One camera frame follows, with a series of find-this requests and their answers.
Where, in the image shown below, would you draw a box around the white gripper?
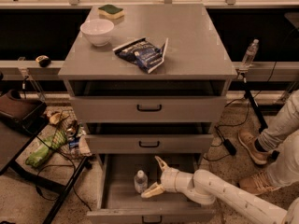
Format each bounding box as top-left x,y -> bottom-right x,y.
141,156 -> 194,199

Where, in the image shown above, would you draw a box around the clear plastic bottle white cap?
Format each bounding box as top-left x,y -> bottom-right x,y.
134,170 -> 148,193

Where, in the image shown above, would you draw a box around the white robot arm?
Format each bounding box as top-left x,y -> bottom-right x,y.
141,156 -> 299,224

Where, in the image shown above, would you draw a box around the grey bottom drawer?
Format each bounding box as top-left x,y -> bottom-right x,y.
87,154 -> 216,224

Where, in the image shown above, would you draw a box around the grey drawer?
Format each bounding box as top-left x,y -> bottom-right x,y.
86,123 -> 213,154
70,80 -> 226,123
87,154 -> 216,224

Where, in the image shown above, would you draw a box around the grey middle drawer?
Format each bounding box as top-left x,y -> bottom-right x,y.
86,123 -> 213,154

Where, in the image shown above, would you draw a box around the grey drawer cabinet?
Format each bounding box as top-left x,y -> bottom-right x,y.
57,3 -> 238,156

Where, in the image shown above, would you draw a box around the grey top drawer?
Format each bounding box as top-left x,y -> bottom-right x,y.
70,80 -> 226,123

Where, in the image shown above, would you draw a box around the clear bottle on ledge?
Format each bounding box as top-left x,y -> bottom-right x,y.
241,39 -> 259,69

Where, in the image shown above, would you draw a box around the tan right shoe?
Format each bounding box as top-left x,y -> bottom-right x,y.
238,170 -> 279,195

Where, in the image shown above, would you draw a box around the tan shoe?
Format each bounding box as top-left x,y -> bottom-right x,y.
238,170 -> 279,195
237,129 -> 270,165

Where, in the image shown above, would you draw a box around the tan left shoe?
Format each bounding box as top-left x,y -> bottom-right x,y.
237,129 -> 270,165

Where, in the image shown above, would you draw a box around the green snack bag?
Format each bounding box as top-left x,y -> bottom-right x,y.
25,131 -> 67,168

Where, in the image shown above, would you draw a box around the blue chip bag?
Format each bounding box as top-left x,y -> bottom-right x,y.
113,37 -> 168,74

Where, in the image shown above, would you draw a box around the person leg light trousers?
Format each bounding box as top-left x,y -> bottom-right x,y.
257,91 -> 299,187

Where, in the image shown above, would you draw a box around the black tripod stand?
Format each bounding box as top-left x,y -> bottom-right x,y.
236,68 -> 268,133

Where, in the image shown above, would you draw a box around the dark chair seat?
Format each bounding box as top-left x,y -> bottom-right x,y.
0,90 -> 47,133

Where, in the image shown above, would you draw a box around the white ceramic bowl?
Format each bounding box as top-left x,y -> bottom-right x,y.
80,19 -> 114,47

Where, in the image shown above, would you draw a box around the yellow green sponge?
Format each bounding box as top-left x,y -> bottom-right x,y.
98,5 -> 124,20

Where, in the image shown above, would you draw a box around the wire basket with items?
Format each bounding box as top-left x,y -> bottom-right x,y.
47,109 -> 92,160

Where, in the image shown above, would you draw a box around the black table frame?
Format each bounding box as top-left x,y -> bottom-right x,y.
0,120 -> 89,224

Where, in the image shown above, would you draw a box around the black power adapter cable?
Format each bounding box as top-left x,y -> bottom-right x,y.
203,93 -> 260,162

